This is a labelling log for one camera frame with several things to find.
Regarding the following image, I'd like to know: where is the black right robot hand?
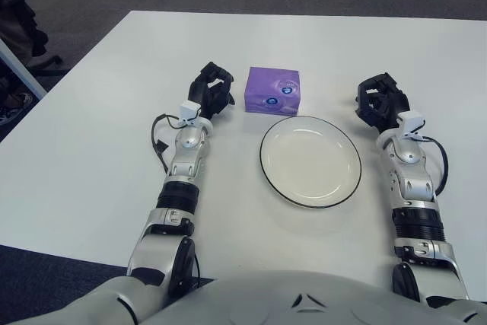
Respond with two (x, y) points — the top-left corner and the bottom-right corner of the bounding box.
(353, 72), (411, 130)

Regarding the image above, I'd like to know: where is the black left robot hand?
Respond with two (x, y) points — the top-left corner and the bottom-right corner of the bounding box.
(187, 61), (235, 119)

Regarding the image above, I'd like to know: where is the purple tissue paper pack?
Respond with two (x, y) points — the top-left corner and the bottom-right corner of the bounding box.
(243, 66), (301, 117)

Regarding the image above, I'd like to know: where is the white plate with black rim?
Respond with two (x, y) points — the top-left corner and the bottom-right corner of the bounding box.
(259, 115), (362, 211)

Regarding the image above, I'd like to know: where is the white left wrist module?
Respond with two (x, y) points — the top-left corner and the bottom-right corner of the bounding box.
(178, 100), (202, 123)

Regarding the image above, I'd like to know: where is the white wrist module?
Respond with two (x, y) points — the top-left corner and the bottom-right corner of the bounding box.
(396, 110), (425, 139)
(178, 100), (202, 123)

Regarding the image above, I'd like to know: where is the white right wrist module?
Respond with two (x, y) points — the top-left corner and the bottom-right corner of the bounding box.
(396, 110), (425, 139)

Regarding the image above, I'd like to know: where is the black office chair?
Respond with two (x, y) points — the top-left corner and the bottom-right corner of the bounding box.
(0, 0), (70, 75)

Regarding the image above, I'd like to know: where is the patterned shoe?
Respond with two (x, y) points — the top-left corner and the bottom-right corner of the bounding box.
(0, 91), (34, 125)

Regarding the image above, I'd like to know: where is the grey robot torso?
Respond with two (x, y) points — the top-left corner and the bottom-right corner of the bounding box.
(144, 269), (487, 325)

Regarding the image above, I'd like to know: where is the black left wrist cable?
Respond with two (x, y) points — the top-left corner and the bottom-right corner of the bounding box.
(151, 113), (184, 174)

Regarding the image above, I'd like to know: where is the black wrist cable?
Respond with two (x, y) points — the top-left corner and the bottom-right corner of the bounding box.
(151, 113), (184, 174)
(418, 136), (450, 199)

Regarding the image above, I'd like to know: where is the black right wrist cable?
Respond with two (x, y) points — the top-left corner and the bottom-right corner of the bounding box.
(418, 136), (450, 199)

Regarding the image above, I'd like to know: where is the black left elbow cable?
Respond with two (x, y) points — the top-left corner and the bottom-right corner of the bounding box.
(191, 241), (202, 288)

